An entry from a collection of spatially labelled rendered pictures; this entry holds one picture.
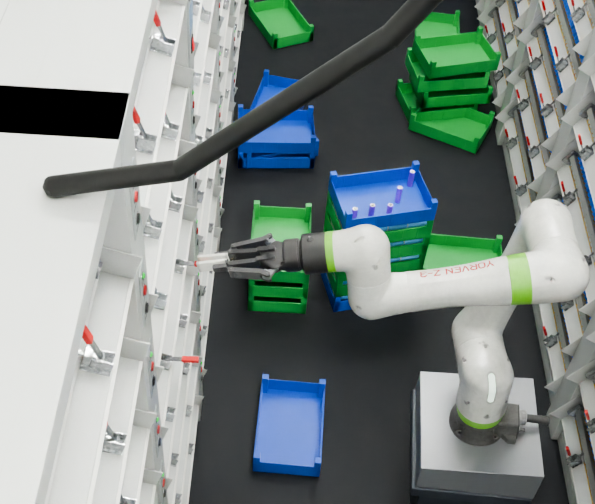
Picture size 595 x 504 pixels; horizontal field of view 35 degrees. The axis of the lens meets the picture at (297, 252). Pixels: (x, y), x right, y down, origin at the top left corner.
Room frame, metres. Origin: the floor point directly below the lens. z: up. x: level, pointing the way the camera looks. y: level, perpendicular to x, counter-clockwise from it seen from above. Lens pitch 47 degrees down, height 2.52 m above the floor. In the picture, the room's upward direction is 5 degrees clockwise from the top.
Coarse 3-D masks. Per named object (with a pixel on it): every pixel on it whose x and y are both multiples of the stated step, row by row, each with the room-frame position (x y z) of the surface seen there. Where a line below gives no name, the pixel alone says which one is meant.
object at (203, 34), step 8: (208, 0) 2.20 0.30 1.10; (208, 8) 2.16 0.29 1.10; (200, 16) 2.10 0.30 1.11; (208, 16) 2.10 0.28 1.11; (200, 24) 2.08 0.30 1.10; (208, 24) 2.09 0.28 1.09; (200, 32) 2.04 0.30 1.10; (208, 32) 2.06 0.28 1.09; (200, 40) 2.01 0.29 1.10; (208, 40) 2.02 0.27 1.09; (200, 48) 1.98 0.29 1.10; (200, 56) 1.95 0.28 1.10; (200, 64) 1.91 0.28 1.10; (200, 72) 1.88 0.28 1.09; (200, 80) 1.83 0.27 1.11; (200, 88) 1.82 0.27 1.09
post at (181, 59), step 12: (180, 36) 1.57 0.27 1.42; (180, 48) 1.57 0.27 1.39; (180, 60) 1.57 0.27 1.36; (192, 180) 1.58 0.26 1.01; (192, 192) 1.57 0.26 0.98; (192, 204) 1.57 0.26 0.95; (192, 228) 1.57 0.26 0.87; (192, 240) 1.57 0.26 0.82; (192, 252) 1.57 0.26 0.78; (192, 300) 1.57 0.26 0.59
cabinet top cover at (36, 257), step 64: (64, 0) 1.16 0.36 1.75; (128, 0) 1.17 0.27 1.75; (0, 64) 1.00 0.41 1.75; (64, 64) 1.01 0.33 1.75; (128, 64) 1.02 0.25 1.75; (0, 128) 0.87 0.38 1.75; (64, 128) 0.88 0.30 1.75; (128, 128) 0.93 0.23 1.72; (0, 192) 0.76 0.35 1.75; (0, 256) 0.66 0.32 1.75; (64, 256) 0.67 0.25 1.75; (0, 320) 0.58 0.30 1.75; (64, 320) 0.58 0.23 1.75; (0, 384) 0.50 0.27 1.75; (64, 384) 0.51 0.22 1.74; (0, 448) 0.43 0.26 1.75
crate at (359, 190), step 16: (336, 176) 2.22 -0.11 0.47; (352, 176) 2.25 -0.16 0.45; (368, 176) 2.27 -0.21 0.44; (384, 176) 2.29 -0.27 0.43; (400, 176) 2.31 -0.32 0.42; (416, 176) 2.30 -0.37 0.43; (336, 192) 2.17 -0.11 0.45; (352, 192) 2.23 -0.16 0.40; (368, 192) 2.23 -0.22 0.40; (384, 192) 2.24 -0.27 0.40; (416, 192) 2.25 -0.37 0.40; (336, 208) 2.14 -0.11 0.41; (368, 208) 2.16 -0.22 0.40; (384, 208) 2.16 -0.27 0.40; (400, 208) 2.17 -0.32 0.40; (416, 208) 2.18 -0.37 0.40; (432, 208) 2.13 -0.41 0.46; (352, 224) 2.05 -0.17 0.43; (384, 224) 2.08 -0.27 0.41; (400, 224) 2.10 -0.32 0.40
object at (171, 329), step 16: (192, 208) 1.56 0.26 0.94; (192, 224) 1.56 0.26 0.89; (176, 256) 1.44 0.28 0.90; (176, 288) 1.35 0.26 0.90; (176, 304) 1.30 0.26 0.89; (176, 320) 1.26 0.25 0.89; (176, 336) 1.22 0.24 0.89; (160, 384) 1.09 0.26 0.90; (160, 400) 1.05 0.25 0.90; (160, 416) 1.01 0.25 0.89
